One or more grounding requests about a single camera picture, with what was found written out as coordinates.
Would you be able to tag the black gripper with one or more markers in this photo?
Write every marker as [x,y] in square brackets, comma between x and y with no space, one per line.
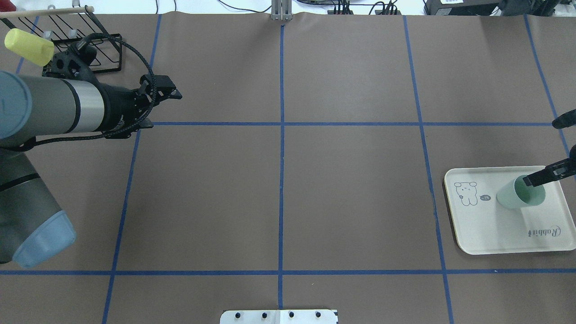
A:
[120,109]

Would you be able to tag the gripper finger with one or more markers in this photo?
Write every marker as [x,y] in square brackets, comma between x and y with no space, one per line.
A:
[565,120]
[551,173]

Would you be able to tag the pale green cup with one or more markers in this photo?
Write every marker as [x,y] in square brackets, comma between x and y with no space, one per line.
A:
[516,194]

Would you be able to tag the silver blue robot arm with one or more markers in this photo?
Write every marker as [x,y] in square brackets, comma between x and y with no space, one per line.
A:
[37,111]

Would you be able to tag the cream rabbit tray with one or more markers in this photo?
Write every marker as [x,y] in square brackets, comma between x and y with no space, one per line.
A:
[488,218]

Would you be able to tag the yellow cup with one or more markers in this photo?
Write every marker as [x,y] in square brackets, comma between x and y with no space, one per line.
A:
[31,47]

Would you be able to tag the black power box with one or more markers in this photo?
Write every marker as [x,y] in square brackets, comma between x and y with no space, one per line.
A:
[460,7]

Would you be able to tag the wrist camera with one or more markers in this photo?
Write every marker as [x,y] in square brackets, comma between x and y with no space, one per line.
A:
[72,64]

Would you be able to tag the black wire cup rack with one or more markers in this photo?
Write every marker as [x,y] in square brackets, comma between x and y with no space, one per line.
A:
[65,30]

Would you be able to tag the aluminium frame post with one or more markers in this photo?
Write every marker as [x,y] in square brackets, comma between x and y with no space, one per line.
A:
[281,10]

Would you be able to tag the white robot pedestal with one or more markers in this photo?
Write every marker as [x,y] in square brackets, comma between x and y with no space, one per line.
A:
[293,316]

